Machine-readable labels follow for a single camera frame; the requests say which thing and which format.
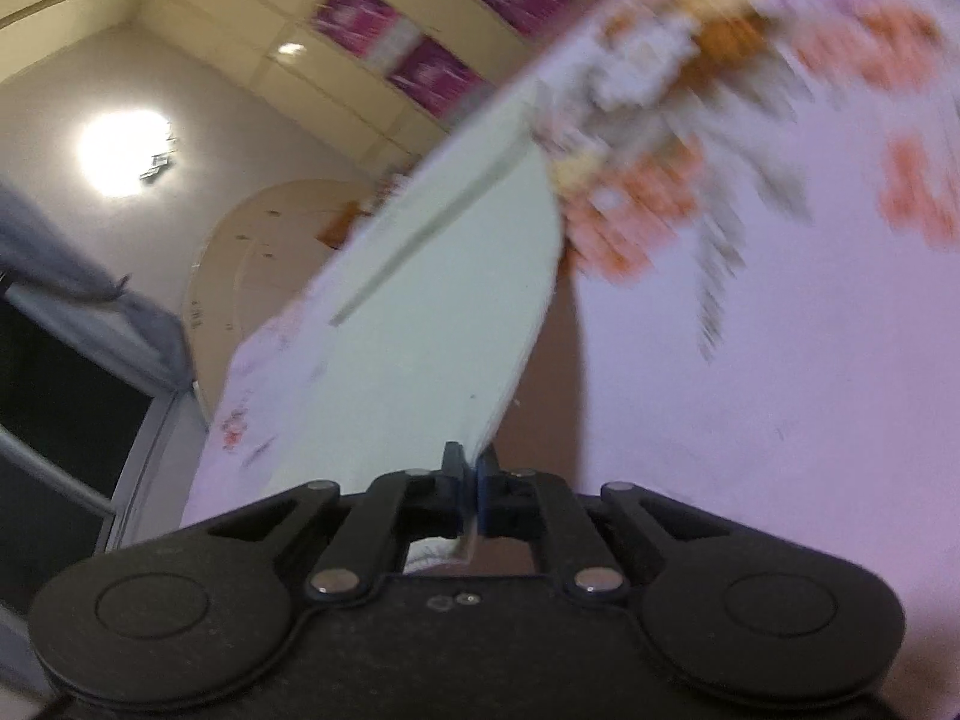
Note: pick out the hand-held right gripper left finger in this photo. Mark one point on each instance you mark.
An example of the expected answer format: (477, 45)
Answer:
(456, 484)

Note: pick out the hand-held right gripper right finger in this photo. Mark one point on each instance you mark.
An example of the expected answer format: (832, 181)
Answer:
(487, 499)

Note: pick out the light green sweater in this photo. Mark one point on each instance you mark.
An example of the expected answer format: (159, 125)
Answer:
(450, 277)

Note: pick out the orange cloth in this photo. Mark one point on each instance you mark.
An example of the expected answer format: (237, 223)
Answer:
(341, 229)

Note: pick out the purple floral bedsheet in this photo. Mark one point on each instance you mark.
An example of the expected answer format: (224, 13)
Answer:
(750, 390)

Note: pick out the cream bed headboard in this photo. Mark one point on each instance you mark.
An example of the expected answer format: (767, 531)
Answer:
(247, 262)

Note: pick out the cream wardrobe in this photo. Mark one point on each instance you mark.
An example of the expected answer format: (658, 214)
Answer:
(300, 90)

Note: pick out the blue grey curtain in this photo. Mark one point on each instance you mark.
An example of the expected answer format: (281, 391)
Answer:
(45, 240)

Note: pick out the window with grey frame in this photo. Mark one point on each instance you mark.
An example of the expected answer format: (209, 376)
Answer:
(60, 420)

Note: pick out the ornate wall lamp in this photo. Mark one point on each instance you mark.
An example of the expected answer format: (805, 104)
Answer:
(124, 154)

